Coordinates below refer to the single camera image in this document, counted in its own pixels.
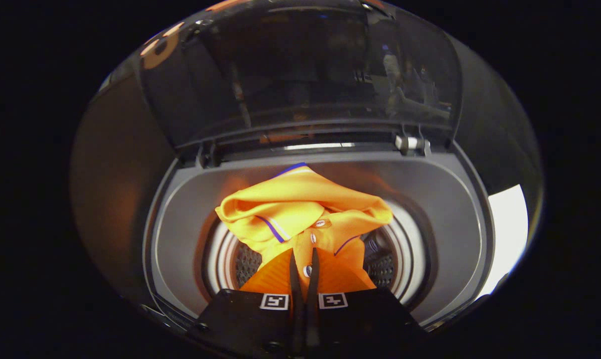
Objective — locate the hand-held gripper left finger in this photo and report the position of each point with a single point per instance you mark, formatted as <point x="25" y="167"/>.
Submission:
<point x="245" y="319"/>

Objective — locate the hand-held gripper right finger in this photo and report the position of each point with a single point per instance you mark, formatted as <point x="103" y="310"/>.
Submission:
<point x="360" y="319"/>

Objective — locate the black backdrop cloth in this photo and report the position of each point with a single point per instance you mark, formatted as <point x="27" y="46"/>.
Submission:
<point x="116" y="174"/>

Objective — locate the dark glass washing machine lid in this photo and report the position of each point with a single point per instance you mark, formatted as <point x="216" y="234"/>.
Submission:
<point x="300" y="75"/>

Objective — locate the orange polo shirt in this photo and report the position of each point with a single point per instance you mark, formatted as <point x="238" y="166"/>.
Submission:
<point x="300" y="204"/>

